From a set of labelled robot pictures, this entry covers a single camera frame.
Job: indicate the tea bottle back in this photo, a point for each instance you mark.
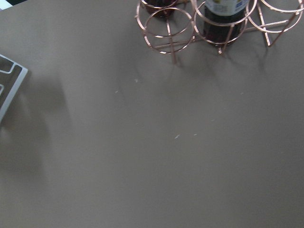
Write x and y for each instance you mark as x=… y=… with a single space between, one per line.
x=155 y=5

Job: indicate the tea bottle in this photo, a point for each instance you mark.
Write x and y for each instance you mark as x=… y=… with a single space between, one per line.
x=155 y=5
x=223 y=12

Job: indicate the tea bottle front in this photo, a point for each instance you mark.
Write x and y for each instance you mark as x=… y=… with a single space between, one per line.
x=223 y=12

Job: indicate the copper wire bottle rack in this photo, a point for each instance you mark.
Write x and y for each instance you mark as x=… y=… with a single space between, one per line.
x=185 y=25

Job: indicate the aluminium frame post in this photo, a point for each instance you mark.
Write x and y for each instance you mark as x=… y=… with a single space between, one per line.
x=12 y=75

